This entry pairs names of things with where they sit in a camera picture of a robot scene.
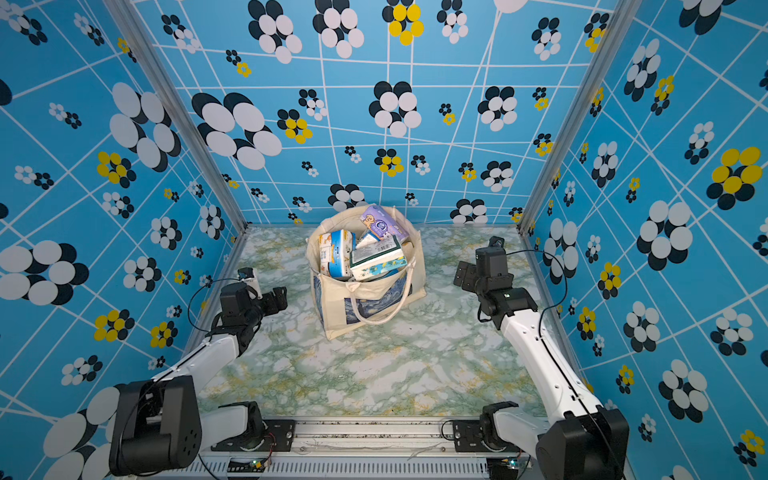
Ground cream canvas tote bag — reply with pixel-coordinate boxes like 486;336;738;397
306;206;427;340

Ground purple tissue pack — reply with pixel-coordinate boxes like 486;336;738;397
360;205;409;243

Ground blue tissue pack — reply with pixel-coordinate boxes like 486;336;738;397
356;232;379;249

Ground green white tissue pack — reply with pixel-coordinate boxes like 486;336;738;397
350;236;408;282

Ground colourful small tissue pack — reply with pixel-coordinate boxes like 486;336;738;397
318;229;356;281

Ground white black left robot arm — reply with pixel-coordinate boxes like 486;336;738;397
108;280;288;477

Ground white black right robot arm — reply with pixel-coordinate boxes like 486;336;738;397
453;237;629;479

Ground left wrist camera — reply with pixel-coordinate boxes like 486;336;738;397
237;267;262;299

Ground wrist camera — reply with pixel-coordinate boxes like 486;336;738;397
237;267;262;299
488;236;505;248

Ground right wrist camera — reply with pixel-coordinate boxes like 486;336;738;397
488;236;505;248

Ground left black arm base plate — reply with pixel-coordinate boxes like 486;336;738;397
211;419;297;453

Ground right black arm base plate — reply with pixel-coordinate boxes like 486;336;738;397
442;419;537;455

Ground aluminium front rail frame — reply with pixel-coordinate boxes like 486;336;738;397
113;413;637;480

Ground right aluminium corner post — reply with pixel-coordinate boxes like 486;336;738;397
519;0;642;233

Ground aluminium corner post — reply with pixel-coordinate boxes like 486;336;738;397
519;0;642;233
104;1;247;235

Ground left aluminium corner post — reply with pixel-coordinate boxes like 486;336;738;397
104;1;247;235

